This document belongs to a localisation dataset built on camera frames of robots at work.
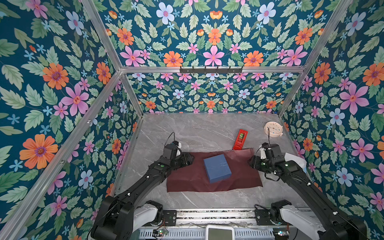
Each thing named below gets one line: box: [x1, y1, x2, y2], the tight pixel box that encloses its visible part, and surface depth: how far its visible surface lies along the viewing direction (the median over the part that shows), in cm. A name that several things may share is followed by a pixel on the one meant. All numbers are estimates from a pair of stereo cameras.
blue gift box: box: [203, 154, 232, 184], surface depth 86 cm
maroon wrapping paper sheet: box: [167, 148, 263, 193], surface depth 88 cm
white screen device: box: [205, 224, 235, 240], surface depth 68 cm
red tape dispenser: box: [232, 129, 248, 151], surface depth 100 cm
